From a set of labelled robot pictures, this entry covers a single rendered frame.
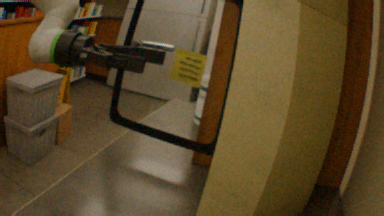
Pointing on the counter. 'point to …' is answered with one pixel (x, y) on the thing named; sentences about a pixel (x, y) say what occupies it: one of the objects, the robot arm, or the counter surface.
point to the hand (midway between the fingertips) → (149, 60)
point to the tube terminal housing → (278, 108)
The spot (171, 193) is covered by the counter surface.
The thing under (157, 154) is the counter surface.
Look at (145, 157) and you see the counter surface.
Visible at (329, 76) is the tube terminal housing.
